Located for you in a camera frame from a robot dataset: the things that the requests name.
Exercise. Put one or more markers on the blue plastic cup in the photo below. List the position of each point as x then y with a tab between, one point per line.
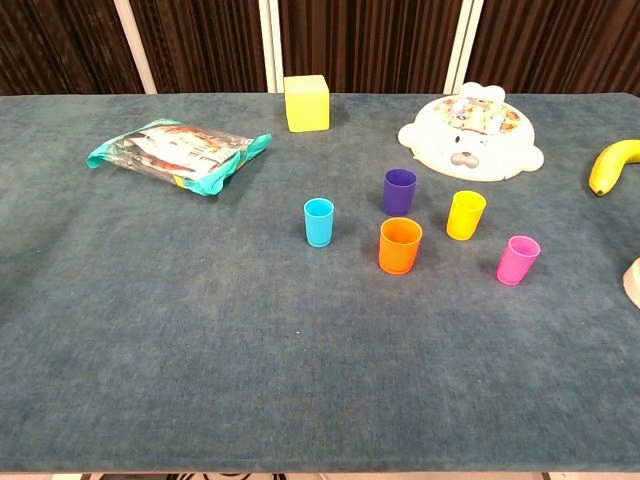
318	227

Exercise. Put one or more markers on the purple plastic cup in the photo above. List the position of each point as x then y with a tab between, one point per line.
399	197

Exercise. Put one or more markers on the yellow plastic cup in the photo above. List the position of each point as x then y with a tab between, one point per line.
464	220

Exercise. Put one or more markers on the pink plastic cup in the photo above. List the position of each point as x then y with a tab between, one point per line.
515	265

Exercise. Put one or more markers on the orange plastic cup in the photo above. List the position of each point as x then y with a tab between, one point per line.
397	257

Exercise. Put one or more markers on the yellow foam cube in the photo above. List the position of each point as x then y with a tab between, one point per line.
306	107

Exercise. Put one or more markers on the teal table cloth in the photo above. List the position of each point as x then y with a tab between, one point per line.
200	325

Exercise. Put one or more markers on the teal snack bag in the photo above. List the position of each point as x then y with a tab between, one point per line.
175	155

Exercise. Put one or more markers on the white bear-shaped plate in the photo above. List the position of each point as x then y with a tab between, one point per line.
470	145

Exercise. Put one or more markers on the yellow banana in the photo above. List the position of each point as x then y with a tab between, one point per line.
612	162

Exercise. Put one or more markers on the white partition post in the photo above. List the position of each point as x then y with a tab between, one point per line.
462	50
272	50
136	50

